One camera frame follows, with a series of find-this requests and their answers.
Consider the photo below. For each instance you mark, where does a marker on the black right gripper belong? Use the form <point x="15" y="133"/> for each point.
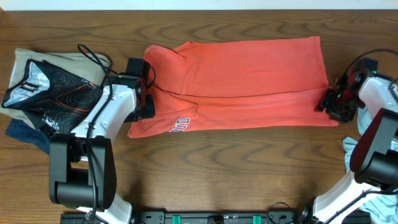
<point x="326" y="101"/>

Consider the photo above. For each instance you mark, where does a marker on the folded navy blue shirt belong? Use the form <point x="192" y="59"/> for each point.
<point x="19" y="130"/>

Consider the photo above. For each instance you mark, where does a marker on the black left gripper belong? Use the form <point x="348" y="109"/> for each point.
<point x="150" y="111"/>

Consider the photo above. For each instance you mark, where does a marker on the folded black patterned shirt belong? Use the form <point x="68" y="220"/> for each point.
<point x="53" y="99"/>

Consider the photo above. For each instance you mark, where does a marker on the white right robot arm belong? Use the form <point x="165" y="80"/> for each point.
<point x="373" y="163"/>

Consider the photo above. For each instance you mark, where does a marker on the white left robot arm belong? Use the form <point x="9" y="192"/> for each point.
<point x="82" y="172"/>

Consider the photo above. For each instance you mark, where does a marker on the red t-shirt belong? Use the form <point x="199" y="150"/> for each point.
<point x="235" y="85"/>

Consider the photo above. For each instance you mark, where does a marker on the folded beige shirt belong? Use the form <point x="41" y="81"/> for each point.
<point x="72" y="62"/>

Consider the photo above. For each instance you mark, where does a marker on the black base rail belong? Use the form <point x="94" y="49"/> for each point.
<point x="277" y="215"/>

